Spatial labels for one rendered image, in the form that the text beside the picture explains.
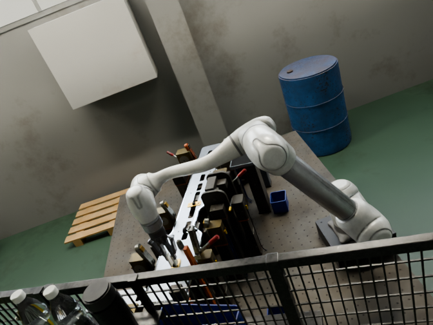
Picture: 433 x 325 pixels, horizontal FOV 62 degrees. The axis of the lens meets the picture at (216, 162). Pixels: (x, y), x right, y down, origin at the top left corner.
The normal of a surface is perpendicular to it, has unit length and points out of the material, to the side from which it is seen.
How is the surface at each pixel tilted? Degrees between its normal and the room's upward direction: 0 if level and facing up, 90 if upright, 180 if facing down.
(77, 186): 90
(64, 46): 90
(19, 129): 90
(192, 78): 90
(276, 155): 81
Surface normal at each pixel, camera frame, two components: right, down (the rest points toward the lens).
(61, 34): 0.12, 0.46
